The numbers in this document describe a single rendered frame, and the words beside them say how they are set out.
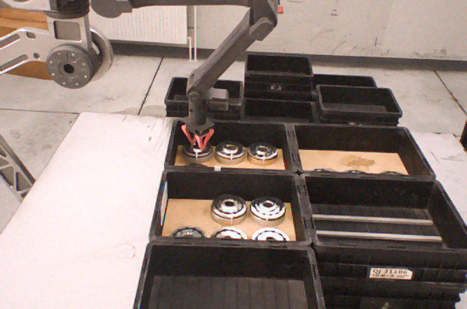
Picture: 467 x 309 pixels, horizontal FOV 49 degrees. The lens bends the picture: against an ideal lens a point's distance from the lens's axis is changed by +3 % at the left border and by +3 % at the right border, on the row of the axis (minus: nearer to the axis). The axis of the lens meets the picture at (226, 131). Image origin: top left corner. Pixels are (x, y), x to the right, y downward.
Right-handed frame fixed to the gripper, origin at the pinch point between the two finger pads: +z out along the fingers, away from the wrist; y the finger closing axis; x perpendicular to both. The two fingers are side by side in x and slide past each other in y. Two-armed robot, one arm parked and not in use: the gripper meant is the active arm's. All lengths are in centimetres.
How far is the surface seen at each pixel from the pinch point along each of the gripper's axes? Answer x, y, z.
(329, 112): -100, 13, 30
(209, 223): 20.7, -28.4, 3.8
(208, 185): 13.8, -20.2, -1.2
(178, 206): 22.4, -17.0, 3.8
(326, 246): 13, -61, -6
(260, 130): -19.5, -11.1, -2.6
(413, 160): -44, -54, -1
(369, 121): -115, -2, 35
